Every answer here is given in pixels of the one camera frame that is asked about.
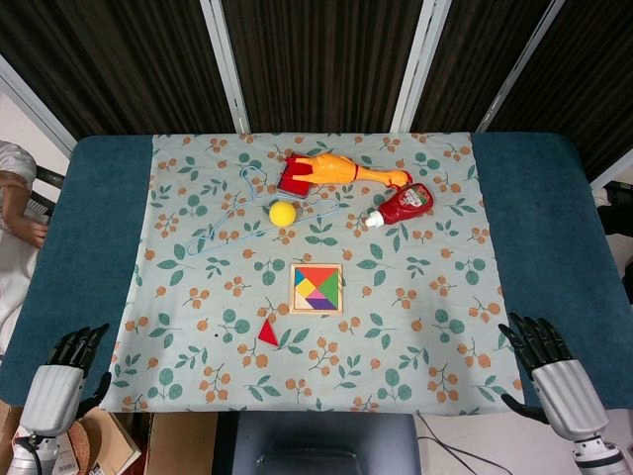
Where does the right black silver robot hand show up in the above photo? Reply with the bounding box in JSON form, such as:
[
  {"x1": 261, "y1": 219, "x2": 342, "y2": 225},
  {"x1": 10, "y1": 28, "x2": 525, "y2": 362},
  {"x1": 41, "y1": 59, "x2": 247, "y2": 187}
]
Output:
[{"x1": 497, "y1": 311, "x2": 610, "y2": 444}]

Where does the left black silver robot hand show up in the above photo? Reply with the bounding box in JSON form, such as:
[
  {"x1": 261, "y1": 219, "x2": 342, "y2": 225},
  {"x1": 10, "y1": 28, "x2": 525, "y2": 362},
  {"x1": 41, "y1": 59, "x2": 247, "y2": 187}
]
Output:
[{"x1": 20, "y1": 324, "x2": 113, "y2": 439}]

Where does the red triangle puzzle piece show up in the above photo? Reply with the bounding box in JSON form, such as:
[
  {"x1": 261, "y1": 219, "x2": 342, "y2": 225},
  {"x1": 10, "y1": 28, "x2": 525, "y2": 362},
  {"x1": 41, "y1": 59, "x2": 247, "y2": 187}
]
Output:
[{"x1": 256, "y1": 318, "x2": 280, "y2": 346}]

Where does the dark robot base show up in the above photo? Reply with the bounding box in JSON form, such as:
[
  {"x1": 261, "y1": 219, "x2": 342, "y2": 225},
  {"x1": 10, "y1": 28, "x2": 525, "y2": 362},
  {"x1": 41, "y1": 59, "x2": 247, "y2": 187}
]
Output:
[{"x1": 212, "y1": 411, "x2": 422, "y2": 475}]

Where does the bystander bare forearm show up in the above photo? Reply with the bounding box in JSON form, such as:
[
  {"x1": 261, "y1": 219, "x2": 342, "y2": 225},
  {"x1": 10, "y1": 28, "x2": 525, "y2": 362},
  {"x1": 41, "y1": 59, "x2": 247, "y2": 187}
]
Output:
[{"x1": 0, "y1": 170, "x2": 49, "y2": 248}]

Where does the wooden tangram puzzle tray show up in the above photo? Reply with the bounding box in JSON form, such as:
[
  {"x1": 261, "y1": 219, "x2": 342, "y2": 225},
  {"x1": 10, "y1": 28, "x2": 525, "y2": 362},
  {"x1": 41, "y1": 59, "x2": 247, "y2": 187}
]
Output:
[{"x1": 288, "y1": 262, "x2": 344, "y2": 316}]

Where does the large green tangram triangle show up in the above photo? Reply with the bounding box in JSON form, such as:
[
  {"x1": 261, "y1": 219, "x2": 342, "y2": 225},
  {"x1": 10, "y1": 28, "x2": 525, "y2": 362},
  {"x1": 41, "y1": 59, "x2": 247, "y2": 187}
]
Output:
[{"x1": 317, "y1": 269, "x2": 340, "y2": 312}]

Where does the large red-orange tangram triangle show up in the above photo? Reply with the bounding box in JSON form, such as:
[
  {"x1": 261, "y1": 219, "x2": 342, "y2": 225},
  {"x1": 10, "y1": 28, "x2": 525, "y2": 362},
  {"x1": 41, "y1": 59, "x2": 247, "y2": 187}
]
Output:
[{"x1": 295, "y1": 267, "x2": 340, "y2": 289}]

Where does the flat cardboard with label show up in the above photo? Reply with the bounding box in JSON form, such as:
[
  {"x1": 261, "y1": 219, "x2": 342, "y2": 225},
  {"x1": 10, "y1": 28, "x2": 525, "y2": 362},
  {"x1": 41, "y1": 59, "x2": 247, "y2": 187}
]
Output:
[{"x1": 48, "y1": 410, "x2": 145, "y2": 475}]

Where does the bystander in white clothes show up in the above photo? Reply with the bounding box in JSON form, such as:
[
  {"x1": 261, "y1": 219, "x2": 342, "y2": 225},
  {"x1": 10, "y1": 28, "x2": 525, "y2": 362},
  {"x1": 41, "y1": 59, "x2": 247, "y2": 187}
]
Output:
[{"x1": 0, "y1": 140, "x2": 44, "y2": 358}]

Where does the brown cardboard box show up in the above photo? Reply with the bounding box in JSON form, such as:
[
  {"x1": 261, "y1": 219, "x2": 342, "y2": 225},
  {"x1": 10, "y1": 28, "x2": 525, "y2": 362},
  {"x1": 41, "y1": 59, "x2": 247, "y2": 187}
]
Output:
[{"x1": 146, "y1": 413, "x2": 220, "y2": 475}]

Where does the teal table cover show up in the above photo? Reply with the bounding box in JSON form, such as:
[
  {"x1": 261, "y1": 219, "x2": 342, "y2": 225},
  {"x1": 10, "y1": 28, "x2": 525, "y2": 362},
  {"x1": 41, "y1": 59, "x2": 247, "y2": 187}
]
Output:
[{"x1": 0, "y1": 132, "x2": 633, "y2": 412}]

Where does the floral tablecloth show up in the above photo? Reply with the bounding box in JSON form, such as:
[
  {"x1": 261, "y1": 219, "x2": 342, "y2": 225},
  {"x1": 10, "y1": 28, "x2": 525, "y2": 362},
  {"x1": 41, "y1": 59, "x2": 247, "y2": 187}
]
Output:
[{"x1": 98, "y1": 131, "x2": 526, "y2": 415}]

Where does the black bag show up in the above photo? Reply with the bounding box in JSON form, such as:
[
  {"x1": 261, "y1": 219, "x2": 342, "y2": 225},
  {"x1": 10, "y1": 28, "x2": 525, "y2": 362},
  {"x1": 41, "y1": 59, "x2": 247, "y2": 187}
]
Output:
[{"x1": 595, "y1": 179, "x2": 633, "y2": 237}]

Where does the black chair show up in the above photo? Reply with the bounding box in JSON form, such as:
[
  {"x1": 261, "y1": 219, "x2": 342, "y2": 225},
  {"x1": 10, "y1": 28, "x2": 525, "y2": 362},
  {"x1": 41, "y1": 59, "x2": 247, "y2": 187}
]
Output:
[{"x1": 22, "y1": 164, "x2": 66, "y2": 230}]

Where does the red ketchup bottle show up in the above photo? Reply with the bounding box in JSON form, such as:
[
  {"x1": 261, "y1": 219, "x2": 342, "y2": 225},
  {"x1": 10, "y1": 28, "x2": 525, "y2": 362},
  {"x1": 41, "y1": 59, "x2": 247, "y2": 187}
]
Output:
[{"x1": 364, "y1": 182, "x2": 437, "y2": 230}]

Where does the yellow ball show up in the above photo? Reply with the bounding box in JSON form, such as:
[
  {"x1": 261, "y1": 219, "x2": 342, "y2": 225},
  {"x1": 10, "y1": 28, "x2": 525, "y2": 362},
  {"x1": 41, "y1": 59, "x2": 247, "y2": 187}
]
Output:
[{"x1": 268, "y1": 200, "x2": 298, "y2": 229}]

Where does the red rectangular box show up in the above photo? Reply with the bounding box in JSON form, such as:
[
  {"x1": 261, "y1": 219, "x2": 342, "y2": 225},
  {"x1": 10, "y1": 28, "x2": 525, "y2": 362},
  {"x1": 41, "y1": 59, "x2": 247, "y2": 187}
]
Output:
[{"x1": 276, "y1": 152, "x2": 314, "y2": 200}]

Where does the orange rubber chicken toy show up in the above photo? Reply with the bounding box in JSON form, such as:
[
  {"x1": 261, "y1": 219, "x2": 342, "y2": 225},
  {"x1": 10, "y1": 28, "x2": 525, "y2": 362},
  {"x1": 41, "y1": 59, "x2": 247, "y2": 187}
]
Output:
[{"x1": 288, "y1": 151, "x2": 413, "y2": 192}]

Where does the black cable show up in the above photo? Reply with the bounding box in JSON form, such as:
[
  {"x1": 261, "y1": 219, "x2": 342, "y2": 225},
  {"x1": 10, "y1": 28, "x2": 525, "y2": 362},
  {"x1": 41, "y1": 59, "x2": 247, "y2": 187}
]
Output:
[{"x1": 414, "y1": 413, "x2": 496, "y2": 475}]

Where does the blue wire clothes hanger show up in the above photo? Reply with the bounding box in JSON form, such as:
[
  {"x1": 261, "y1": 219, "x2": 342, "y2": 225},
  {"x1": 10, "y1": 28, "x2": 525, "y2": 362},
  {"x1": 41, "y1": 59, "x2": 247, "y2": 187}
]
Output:
[{"x1": 185, "y1": 165, "x2": 342, "y2": 257}]

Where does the white partition post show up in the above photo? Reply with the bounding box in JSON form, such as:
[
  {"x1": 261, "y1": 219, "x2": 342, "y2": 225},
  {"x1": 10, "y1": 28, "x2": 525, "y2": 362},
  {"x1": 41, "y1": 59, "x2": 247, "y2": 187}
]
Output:
[
  {"x1": 199, "y1": 0, "x2": 251, "y2": 135},
  {"x1": 476, "y1": 0, "x2": 566, "y2": 134},
  {"x1": 390, "y1": 0, "x2": 452, "y2": 133},
  {"x1": 0, "y1": 52, "x2": 78, "y2": 160}
]

